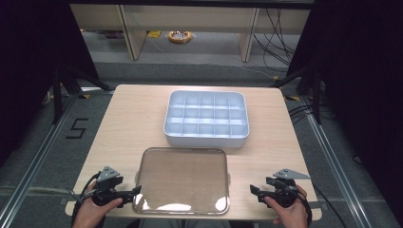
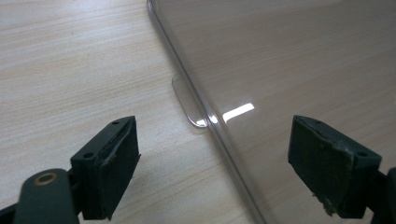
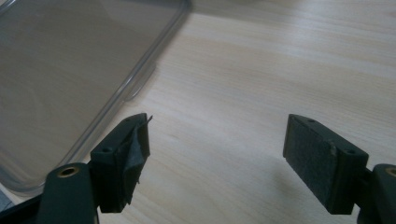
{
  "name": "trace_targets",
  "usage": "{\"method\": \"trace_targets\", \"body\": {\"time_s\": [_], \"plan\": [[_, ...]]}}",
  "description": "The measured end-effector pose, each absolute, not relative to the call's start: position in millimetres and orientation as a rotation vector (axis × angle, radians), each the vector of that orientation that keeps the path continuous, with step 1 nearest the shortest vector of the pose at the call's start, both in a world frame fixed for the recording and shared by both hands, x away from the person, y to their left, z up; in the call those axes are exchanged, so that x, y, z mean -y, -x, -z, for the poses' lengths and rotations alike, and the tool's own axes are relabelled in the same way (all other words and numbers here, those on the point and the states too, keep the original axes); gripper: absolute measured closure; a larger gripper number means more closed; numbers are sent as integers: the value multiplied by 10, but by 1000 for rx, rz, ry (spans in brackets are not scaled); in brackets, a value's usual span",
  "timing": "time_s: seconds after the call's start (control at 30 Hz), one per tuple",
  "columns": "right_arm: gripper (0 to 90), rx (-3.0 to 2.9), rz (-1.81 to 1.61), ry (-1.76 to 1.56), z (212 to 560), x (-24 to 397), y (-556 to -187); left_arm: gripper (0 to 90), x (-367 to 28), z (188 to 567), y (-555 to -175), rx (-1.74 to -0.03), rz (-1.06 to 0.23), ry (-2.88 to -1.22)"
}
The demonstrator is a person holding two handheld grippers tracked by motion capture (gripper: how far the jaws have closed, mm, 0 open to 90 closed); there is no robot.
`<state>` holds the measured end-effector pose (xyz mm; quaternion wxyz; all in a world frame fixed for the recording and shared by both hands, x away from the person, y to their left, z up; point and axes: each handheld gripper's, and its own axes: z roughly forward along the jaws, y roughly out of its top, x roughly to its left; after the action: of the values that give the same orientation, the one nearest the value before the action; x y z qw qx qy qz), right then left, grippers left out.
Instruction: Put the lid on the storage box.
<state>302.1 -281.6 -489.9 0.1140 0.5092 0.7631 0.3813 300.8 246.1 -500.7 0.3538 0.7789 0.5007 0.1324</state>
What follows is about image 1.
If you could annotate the black tripod stand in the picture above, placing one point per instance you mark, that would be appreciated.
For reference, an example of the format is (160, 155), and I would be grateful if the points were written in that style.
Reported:
(68, 85)
(309, 85)

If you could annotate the clear plastic lid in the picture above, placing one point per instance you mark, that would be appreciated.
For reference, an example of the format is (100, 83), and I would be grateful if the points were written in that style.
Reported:
(182, 180)

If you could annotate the person's left hand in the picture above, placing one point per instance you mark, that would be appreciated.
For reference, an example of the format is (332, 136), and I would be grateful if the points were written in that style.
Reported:
(92, 213)

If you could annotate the yellow object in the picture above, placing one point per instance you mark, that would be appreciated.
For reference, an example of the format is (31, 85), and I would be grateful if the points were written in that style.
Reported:
(154, 34)

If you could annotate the white compartment box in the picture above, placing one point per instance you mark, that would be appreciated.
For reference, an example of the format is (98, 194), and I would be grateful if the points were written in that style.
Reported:
(206, 118)

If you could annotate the aluminium rail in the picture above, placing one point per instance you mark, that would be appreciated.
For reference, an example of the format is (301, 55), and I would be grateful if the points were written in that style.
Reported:
(34, 161)
(335, 171)

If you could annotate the black curtain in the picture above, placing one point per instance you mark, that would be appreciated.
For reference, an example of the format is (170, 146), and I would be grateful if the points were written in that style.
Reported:
(364, 79)
(34, 63)

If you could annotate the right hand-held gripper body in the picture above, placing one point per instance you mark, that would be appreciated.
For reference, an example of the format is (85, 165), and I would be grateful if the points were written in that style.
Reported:
(283, 190)

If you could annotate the purple object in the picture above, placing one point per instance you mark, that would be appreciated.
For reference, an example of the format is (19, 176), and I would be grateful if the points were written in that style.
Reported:
(114, 34)

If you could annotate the person's right hand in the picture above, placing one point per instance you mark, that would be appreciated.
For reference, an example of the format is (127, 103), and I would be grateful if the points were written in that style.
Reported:
(290, 215)

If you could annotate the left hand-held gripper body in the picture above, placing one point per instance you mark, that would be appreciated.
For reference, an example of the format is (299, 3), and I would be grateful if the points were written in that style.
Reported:
(106, 186)

